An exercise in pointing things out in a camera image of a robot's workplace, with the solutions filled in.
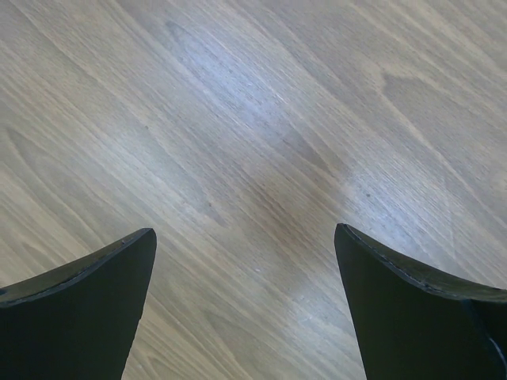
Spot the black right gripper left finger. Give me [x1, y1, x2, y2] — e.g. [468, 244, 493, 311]
[1, 228, 157, 379]

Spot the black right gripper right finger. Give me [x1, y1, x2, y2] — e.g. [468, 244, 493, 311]
[334, 223, 506, 379]

